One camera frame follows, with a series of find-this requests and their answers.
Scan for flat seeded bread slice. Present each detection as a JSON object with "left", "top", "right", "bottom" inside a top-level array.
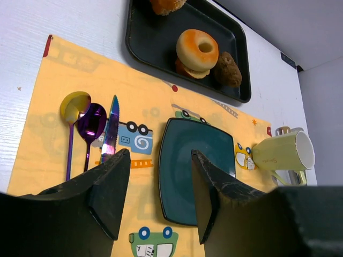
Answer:
[{"left": 175, "top": 58, "right": 210, "bottom": 80}]

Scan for orange glazed donut bread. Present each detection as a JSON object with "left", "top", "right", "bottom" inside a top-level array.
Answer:
[{"left": 176, "top": 29, "right": 219, "bottom": 72}]

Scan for brown chocolate bread roll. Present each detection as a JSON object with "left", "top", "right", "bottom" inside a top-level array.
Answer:
[{"left": 213, "top": 51, "right": 242, "bottom": 87}]

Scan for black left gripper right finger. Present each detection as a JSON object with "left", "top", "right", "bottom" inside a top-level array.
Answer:
[{"left": 190, "top": 149, "right": 279, "bottom": 245}]

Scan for iridescent table knife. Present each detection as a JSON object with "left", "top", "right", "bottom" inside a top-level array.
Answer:
[{"left": 100, "top": 95, "right": 120, "bottom": 163}]

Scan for silver metal tongs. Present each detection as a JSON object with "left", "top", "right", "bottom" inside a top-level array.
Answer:
[{"left": 275, "top": 127, "right": 313, "bottom": 186}]

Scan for right blue table label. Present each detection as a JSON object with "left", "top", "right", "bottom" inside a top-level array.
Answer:
[{"left": 280, "top": 52, "right": 296, "bottom": 69}]

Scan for yellow cartoon car placemat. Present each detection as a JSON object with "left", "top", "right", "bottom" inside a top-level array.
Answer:
[{"left": 8, "top": 35, "right": 271, "bottom": 256}]

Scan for black baking tray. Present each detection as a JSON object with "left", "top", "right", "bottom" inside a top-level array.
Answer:
[{"left": 125, "top": 1, "right": 251, "bottom": 103}]

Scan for gold bowl spoon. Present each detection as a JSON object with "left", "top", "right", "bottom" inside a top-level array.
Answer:
[{"left": 60, "top": 91, "right": 91, "bottom": 181}]

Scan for dark teal square plate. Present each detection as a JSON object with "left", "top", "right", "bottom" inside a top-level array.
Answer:
[{"left": 158, "top": 118, "right": 236, "bottom": 226}]

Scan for large orange bread loaf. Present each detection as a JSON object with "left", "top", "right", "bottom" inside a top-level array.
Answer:
[{"left": 150, "top": 0, "right": 186, "bottom": 16}]

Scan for purple iridescent spoon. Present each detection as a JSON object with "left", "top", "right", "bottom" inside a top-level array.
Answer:
[{"left": 77, "top": 103, "right": 107, "bottom": 172}]

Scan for pale green mug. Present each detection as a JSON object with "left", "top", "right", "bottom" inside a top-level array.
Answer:
[{"left": 252, "top": 131, "right": 315, "bottom": 186}]

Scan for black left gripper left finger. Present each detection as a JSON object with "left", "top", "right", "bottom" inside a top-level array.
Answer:
[{"left": 18, "top": 148, "right": 131, "bottom": 241}]

